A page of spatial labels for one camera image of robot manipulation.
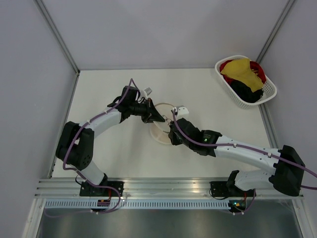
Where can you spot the cream mesh laundry bag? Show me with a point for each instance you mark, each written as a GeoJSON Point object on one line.
{"type": "Point", "coordinates": [160, 130]}

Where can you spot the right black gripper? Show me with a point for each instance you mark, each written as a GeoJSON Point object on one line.
{"type": "Point", "coordinates": [172, 134]}

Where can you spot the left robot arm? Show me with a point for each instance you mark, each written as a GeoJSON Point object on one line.
{"type": "Point", "coordinates": [76, 144]}

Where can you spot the yellow garment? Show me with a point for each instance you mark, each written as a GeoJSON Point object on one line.
{"type": "Point", "coordinates": [239, 69]}

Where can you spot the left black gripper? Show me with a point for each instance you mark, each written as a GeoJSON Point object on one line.
{"type": "Point", "coordinates": [151, 114]}

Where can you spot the aluminium mounting rail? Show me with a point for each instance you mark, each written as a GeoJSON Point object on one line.
{"type": "Point", "coordinates": [134, 188]}

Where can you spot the right aluminium frame post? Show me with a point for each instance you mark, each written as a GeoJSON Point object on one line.
{"type": "Point", "coordinates": [276, 28]}

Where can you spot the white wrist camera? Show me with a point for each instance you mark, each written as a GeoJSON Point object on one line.
{"type": "Point", "coordinates": [180, 111]}
{"type": "Point", "coordinates": [146, 92]}

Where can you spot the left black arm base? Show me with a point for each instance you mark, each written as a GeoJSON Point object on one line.
{"type": "Point", "coordinates": [92, 191]}

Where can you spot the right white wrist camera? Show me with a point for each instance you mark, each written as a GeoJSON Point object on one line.
{"type": "Point", "coordinates": [180, 111]}

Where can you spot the white slotted cable duct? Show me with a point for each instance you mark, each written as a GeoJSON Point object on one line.
{"type": "Point", "coordinates": [146, 204]}

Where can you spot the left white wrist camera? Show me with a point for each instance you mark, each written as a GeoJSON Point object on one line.
{"type": "Point", "coordinates": [146, 92]}

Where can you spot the left aluminium frame post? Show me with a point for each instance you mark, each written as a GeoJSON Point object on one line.
{"type": "Point", "coordinates": [57, 35]}

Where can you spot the white plastic basket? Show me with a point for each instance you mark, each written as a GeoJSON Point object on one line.
{"type": "Point", "coordinates": [269, 88]}

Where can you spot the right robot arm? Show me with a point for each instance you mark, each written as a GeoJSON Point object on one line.
{"type": "Point", "coordinates": [281, 169]}

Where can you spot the aluminium frame post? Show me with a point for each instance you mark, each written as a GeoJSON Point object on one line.
{"type": "Point", "coordinates": [57, 35]}
{"type": "Point", "coordinates": [276, 28]}

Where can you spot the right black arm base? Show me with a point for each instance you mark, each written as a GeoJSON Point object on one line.
{"type": "Point", "coordinates": [219, 191]}

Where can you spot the black garment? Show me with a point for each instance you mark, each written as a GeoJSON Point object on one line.
{"type": "Point", "coordinates": [245, 93]}

